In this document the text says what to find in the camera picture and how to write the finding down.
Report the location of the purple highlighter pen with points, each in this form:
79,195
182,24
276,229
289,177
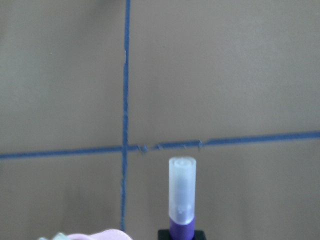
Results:
181,197

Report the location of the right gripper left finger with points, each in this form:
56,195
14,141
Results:
163,234

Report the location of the pink mesh pen holder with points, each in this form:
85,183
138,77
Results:
109,234

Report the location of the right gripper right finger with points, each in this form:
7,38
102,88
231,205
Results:
199,235

